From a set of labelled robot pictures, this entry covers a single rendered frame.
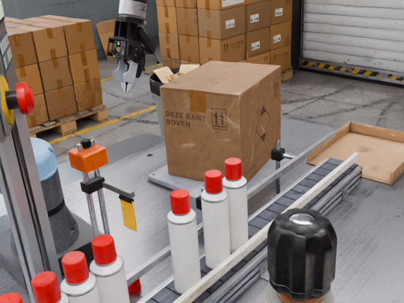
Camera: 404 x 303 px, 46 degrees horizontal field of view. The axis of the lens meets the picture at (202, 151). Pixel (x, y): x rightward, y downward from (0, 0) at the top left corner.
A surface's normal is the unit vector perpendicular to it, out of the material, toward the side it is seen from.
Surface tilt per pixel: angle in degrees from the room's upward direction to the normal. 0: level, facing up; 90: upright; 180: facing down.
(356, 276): 0
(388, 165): 0
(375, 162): 0
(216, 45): 89
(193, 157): 90
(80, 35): 90
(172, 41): 87
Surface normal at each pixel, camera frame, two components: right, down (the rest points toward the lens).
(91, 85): 0.69, 0.22
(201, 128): -0.48, 0.39
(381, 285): -0.06, -0.91
